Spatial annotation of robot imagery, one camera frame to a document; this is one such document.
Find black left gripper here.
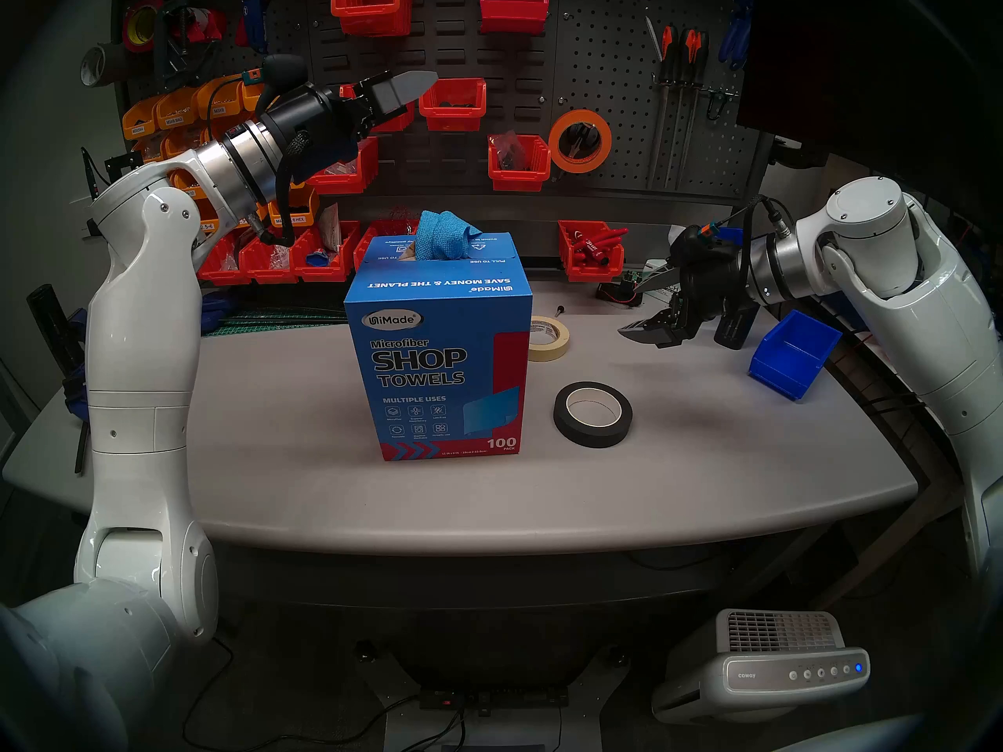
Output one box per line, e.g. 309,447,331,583
263,70,440,178

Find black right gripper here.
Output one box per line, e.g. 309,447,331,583
617,233,759,349

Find blue microfiber shop towel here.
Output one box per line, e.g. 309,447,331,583
413,210,483,262

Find blue shop towels box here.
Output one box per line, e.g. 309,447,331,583
343,232,534,462

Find red plastic storage bin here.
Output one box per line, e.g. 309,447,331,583
306,137,379,196
330,0,415,38
418,78,487,132
488,134,552,193
339,83,416,135
479,0,551,35

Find red bin with red markers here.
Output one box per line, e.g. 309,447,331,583
558,220,629,283

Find black cylindrical bottle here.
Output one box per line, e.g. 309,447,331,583
715,300,759,350

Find beige masking tape roll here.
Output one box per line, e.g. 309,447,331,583
529,316,571,363

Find clear plastic parts bag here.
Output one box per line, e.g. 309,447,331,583
492,130,530,170

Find bright blue plastic bin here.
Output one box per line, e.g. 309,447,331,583
748,309,843,402

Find black tape roll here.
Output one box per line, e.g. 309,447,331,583
553,381,634,449

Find red plastic parts bin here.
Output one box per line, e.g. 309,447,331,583
197,232,245,286
291,222,361,283
239,227,300,284
353,219,420,272

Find blue hanging clamp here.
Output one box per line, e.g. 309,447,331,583
241,0,273,54

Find orange tape roll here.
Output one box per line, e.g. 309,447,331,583
548,109,613,175

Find black pegboard panel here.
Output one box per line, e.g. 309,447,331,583
118,0,777,207

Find green cutting mat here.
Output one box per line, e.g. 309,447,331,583
202,308,350,338

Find red yellow tape roll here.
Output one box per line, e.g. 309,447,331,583
121,0,167,54

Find dark blue fabric bundle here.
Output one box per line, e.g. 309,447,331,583
200,288,237,330

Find black metal stand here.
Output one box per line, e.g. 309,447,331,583
100,149,150,187

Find white air purifier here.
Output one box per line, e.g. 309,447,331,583
652,609,871,725

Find black cylinder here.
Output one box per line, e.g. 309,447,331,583
26,284,73,367

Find black power strip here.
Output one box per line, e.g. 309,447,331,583
419,686,570,714

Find black battery holder with wires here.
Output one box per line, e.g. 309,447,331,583
596,277,646,308

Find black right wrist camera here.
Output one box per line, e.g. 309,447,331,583
670,222,743,264

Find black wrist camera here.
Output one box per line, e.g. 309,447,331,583
255,53,309,115
670,222,743,264

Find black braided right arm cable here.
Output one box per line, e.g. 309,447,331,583
735,196,798,289

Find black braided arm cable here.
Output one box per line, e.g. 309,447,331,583
735,196,798,289
273,128,316,248

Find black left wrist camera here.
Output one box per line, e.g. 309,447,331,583
255,53,309,115

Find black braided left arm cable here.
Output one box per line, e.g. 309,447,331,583
273,128,316,248

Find orange black handle screwdriver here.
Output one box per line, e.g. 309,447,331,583
647,23,678,189
668,27,701,189

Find blue handled pliers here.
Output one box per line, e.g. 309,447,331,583
719,0,755,71

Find grey duct tape roll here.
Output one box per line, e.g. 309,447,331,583
80,42,120,87

